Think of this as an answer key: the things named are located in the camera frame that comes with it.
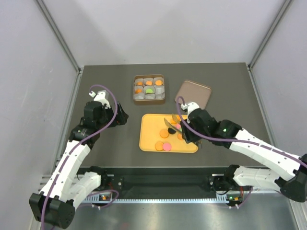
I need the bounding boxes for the brown cookie tin box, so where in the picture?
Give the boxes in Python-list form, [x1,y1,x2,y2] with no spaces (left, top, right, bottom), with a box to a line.
[132,74,166,105]

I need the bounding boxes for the green cookie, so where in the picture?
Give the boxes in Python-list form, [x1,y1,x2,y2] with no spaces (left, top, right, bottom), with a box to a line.
[145,88,154,94]

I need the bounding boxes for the tan flower cookie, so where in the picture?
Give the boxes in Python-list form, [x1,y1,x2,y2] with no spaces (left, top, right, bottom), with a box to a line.
[145,81,153,86]

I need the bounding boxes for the tan round cookie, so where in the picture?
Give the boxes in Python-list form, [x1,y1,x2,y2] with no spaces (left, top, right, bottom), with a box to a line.
[159,129,169,138]
[177,134,183,140]
[155,80,163,86]

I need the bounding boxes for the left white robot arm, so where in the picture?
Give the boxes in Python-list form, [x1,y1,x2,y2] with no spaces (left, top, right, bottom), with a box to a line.
[29,86,129,229]

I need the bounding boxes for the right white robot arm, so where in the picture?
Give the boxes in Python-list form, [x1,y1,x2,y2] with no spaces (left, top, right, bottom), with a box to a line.
[176,96,307,203]

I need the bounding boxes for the black cookie left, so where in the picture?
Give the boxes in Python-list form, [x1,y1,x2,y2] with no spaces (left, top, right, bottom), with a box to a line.
[168,128,176,135]

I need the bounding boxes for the pink cookie bottom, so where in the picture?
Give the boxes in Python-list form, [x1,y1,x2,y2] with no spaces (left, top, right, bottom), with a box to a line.
[162,142,172,151]

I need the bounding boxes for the yellow tray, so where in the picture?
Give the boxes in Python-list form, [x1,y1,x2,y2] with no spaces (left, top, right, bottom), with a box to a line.
[139,114,198,153]

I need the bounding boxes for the orange cookie bottom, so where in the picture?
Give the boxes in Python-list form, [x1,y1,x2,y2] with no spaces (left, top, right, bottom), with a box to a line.
[155,141,164,151]

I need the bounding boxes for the brown tin lid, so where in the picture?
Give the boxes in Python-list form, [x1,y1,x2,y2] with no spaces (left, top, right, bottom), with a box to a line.
[175,80,212,109]

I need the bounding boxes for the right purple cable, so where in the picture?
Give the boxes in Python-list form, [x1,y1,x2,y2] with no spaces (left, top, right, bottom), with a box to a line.
[176,96,307,168]

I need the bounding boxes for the purple cable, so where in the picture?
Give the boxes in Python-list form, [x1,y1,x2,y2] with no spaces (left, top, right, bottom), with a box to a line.
[176,96,307,168]
[39,84,118,230]

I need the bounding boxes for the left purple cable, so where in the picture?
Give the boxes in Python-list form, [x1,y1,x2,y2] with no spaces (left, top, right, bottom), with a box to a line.
[39,84,118,230]

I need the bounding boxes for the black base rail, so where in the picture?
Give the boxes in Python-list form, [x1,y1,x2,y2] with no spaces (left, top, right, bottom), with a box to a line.
[77,166,250,205]

